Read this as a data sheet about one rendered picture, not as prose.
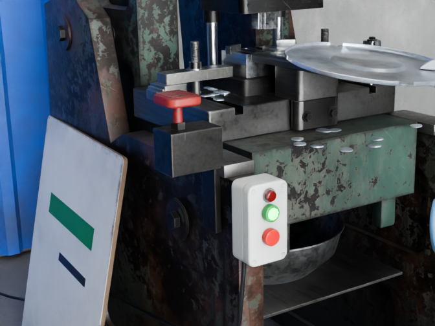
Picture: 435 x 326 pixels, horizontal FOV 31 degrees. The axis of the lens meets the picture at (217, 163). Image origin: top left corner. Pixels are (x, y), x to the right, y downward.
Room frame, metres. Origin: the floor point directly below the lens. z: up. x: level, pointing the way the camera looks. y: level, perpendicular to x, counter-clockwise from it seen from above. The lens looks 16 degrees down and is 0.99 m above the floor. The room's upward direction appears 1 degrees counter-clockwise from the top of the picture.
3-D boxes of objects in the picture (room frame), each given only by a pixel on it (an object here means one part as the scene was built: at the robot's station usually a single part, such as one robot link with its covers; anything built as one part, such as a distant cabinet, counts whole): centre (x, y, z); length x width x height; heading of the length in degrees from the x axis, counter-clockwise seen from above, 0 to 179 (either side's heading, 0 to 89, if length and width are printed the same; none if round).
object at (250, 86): (1.59, -0.10, 0.72); 0.20 x 0.16 x 0.03; 122
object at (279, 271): (1.58, -0.10, 0.36); 0.34 x 0.34 x 0.10
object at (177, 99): (1.22, 0.06, 0.72); 0.07 x 0.06 x 0.08; 32
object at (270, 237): (1.16, -0.08, 0.54); 0.03 x 0.01 x 0.03; 122
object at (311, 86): (1.44, -0.19, 0.72); 0.25 x 0.14 x 0.14; 32
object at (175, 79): (1.50, 0.05, 0.76); 0.17 x 0.06 x 0.10; 122
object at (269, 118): (1.58, -0.10, 0.68); 0.45 x 0.30 x 0.06; 122
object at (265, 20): (1.58, -0.10, 0.84); 0.05 x 0.03 x 0.04; 122
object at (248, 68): (1.58, -0.10, 0.76); 0.15 x 0.09 x 0.05; 122
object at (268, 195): (1.16, -0.08, 0.61); 0.02 x 0.01 x 0.02; 122
